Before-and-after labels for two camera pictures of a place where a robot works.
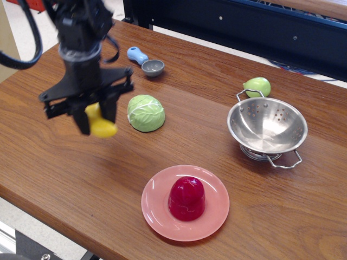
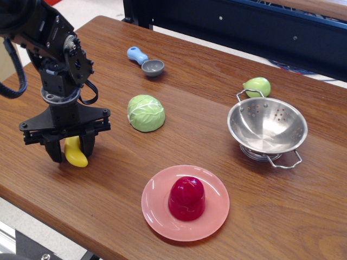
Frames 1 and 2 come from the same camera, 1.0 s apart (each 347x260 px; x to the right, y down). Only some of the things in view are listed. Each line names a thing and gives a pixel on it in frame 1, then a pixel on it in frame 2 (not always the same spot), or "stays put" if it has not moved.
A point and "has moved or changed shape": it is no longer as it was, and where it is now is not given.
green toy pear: (257, 83) stays put
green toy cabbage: (145, 113) stays put
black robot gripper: (83, 82) to (64, 118)
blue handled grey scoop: (151, 67) stays put
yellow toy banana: (99, 127) has moved or changed shape
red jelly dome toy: (186, 200) stays put
